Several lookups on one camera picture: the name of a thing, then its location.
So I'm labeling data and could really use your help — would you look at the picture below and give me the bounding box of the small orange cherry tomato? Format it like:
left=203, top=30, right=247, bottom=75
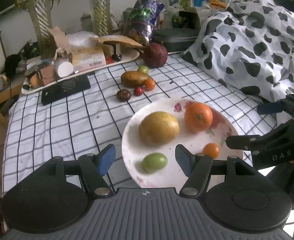
left=144, top=78, right=155, bottom=91

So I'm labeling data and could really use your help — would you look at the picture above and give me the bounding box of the dark purple tomato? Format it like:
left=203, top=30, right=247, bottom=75
left=116, top=89, right=131, bottom=102

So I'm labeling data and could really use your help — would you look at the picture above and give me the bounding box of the red onion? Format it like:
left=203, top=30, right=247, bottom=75
left=142, top=42, right=168, bottom=68

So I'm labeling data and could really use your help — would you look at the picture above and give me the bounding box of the small green tomato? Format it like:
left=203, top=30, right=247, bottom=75
left=137, top=65, right=149, bottom=74

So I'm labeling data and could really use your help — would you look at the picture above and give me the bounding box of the small red cherry tomato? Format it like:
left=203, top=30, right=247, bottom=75
left=134, top=87, right=144, bottom=96

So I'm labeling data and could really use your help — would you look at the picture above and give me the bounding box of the brown mango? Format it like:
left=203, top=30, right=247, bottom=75
left=121, top=71, right=150, bottom=88

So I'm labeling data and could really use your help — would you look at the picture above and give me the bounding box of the cow print blanket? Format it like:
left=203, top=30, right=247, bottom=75
left=183, top=0, right=294, bottom=102

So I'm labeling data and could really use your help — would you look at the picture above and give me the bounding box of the large orange tomato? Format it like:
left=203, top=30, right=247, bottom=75
left=184, top=102, right=213, bottom=133

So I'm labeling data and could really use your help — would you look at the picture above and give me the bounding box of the white checkered tablecloth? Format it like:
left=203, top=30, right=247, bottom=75
left=2, top=54, right=276, bottom=192

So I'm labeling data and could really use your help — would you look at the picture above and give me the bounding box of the yellow potato on plate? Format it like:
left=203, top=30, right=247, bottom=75
left=138, top=111, right=180, bottom=145

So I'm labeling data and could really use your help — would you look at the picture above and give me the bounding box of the white floral plate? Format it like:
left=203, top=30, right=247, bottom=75
left=122, top=98, right=243, bottom=190

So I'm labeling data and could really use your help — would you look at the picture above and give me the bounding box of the black rectangular device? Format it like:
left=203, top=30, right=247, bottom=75
left=41, top=75, right=91, bottom=106

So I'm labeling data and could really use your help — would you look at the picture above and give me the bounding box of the black zip case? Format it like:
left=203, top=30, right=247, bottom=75
left=152, top=28, right=199, bottom=53

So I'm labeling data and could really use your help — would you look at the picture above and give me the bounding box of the white serving tray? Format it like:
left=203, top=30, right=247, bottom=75
left=21, top=48, right=140, bottom=95

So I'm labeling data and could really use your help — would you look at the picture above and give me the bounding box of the white round jar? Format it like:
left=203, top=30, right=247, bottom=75
left=54, top=58, right=74, bottom=78

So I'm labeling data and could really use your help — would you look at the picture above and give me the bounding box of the yellow cardboard box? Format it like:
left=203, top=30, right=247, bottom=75
left=72, top=46, right=106, bottom=73

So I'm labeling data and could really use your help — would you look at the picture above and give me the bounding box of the purple foil snack bag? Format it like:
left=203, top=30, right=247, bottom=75
left=124, top=0, right=165, bottom=46

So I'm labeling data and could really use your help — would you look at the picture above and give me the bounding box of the brown paper bag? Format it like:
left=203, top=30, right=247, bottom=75
left=47, top=26, right=72, bottom=57

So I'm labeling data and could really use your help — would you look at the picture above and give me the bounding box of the brown padded envelope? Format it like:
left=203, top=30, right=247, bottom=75
left=90, top=35, right=144, bottom=48

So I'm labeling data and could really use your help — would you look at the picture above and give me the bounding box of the middle glass vase plant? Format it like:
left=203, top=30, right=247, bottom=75
left=89, top=0, right=112, bottom=36

